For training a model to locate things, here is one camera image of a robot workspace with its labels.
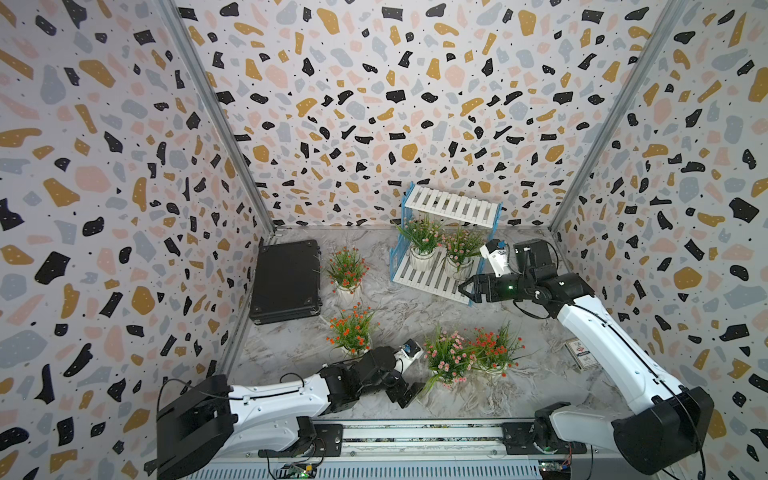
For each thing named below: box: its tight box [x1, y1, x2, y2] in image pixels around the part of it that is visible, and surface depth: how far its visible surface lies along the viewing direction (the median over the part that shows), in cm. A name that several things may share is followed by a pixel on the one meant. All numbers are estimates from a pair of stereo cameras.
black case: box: [249, 237, 323, 325], surface depth 97 cm
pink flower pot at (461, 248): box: [439, 226, 485, 281], surface depth 99 cm
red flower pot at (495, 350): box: [463, 320, 541, 377], surface depth 78 cm
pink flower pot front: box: [423, 330, 479, 390], surface depth 76 cm
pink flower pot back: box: [396, 216, 445, 272], surface depth 99 cm
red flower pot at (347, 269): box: [327, 246, 370, 299], surface depth 94 cm
